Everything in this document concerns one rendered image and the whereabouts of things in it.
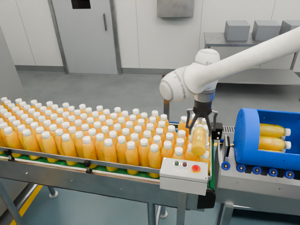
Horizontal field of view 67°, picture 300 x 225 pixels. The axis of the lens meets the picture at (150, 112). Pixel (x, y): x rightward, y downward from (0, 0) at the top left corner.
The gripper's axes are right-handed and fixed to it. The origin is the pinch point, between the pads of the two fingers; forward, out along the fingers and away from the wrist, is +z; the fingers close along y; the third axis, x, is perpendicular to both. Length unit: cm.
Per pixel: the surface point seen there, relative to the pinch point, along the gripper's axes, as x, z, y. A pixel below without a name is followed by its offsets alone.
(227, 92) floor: -282, 114, -46
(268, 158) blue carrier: 2.1, 6.8, -31.9
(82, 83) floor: -277, 114, 225
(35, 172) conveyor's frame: 11, 32, 92
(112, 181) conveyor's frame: 11, 29, 44
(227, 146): -7.0, 10.0, -14.4
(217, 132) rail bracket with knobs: -28.9, 18.0, -11.3
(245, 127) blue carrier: -3.7, -5.2, -20.2
